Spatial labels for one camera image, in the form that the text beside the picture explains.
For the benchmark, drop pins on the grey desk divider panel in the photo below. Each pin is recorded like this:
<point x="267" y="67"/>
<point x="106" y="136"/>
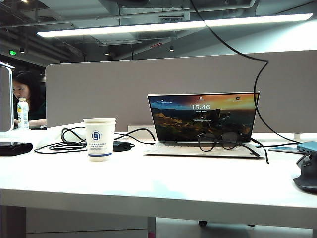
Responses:
<point x="99" y="94"/>

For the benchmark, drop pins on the grey under-desk cabinet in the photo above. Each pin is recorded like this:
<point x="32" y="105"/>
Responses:
<point x="74" y="220"/>

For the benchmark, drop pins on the silver open laptop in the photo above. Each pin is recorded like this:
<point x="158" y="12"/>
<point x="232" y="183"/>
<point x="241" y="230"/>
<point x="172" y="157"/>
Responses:
<point x="185" y="119"/>

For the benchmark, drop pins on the black power adapter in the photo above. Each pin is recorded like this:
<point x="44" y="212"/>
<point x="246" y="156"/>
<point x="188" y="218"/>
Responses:
<point x="122" y="146"/>

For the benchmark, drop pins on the black round eyeglasses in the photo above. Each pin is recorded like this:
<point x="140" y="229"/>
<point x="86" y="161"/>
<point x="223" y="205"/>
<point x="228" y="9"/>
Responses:
<point x="206" y="145"/>

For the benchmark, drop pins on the white paper cup blue logo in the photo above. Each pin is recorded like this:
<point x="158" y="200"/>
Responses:
<point x="100" y="143"/>
<point x="99" y="119"/>

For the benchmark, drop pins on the red hanging sign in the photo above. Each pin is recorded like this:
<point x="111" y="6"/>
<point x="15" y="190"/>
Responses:
<point x="156" y="45"/>

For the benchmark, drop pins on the long ceiling light bar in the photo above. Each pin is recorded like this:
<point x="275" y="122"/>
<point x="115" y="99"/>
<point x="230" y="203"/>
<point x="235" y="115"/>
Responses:
<point x="161" y="26"/>

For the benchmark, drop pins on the black caster wheel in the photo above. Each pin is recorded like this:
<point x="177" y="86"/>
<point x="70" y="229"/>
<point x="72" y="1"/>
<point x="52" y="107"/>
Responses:
<point x="202" y="223"/>

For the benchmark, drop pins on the dark-haired seated person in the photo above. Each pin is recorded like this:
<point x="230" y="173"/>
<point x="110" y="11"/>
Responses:
<point x="32" y="86"/>

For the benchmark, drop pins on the white yellow drink bottle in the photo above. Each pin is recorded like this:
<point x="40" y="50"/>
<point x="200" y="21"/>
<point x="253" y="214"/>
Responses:
<point x="23" y="116"/>

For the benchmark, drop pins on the black wallet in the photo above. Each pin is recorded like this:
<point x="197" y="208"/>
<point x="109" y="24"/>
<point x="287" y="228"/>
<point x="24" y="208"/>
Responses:
<point x="15" y="150"/>

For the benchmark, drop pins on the blue-grey USB hub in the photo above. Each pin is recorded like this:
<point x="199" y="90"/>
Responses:
<point x="309" y="146"/>

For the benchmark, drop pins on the grey white monitor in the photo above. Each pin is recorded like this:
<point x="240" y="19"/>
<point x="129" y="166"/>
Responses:
<point x="6" y="99"/>

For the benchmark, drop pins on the black computer mouse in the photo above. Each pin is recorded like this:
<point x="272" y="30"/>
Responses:
<point x="308" y="176"/>

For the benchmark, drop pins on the green exit sign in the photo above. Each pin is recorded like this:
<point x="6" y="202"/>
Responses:
<point x="13" y="52"/>

